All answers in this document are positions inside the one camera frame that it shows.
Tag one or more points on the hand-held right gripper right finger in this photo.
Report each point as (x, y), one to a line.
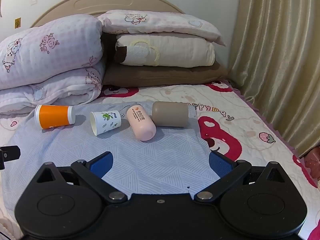
(221, 164)

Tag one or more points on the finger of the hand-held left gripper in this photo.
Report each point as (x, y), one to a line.
(11, 153)

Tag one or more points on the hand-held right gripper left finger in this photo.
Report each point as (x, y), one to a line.
(101, 165)

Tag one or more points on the white paper cup green print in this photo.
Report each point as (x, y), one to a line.
(107, 122)

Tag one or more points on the orange and white cup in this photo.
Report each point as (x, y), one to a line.
(53, 116)

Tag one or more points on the pink cup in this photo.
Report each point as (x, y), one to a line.
(141, 122)

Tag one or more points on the taupe cup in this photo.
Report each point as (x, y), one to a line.
(171, 113)

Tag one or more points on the light blue patterned cloth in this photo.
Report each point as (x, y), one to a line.
(150, 157)

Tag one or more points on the pink object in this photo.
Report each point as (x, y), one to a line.
(313, 160)

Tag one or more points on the brown pillow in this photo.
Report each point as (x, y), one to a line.
(170, 75)

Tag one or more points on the folded pink checked quilt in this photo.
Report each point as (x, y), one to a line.
(47, 55)

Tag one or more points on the cream pillow with flower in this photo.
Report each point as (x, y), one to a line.
(180, 51)

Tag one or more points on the beige curtain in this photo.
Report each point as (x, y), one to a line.
(277, 55)

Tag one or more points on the pink and white printed pillow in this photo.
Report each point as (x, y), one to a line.
(162, 21)

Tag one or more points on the beige headboard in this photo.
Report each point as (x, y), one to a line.
(80, 5)

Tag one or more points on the yellow wall sticker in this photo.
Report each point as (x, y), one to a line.
(17, 23)

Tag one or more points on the white wall socket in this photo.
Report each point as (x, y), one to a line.
(34, 0)

